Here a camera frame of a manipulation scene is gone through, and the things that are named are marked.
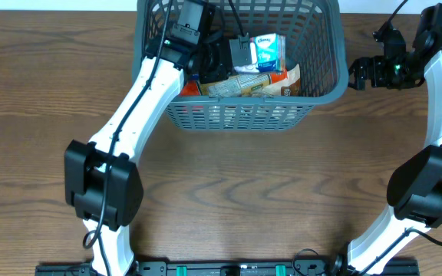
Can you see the beige snack pouch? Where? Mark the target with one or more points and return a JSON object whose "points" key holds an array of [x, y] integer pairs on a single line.
{"points": [[286, 84]]}

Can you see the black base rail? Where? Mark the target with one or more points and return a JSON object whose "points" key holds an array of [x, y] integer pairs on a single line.
{"points": [[308, 266]]}

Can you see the orange biscuit roll package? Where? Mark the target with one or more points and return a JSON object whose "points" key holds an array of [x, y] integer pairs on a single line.
{"points": [[241, 85]]}

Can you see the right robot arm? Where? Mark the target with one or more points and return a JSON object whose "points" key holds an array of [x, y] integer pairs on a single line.
{"points": [[414, 192]]}

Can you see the grey plastic slotted basket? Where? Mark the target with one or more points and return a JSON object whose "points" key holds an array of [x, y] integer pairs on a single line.
{"points": [[314, 42]]}

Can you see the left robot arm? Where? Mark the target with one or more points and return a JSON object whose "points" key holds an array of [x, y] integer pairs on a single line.
{"points": [[173, 42]]}

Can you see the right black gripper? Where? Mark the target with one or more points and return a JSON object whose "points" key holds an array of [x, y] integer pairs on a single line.
{"points": [[378, 80]]}

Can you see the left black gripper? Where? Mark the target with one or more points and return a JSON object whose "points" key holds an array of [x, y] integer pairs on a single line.
{"points": [[212, 73]]}

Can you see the Kleenex tissue multipack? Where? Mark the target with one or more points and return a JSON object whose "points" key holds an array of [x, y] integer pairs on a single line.
{"points": [[267, 53]]}

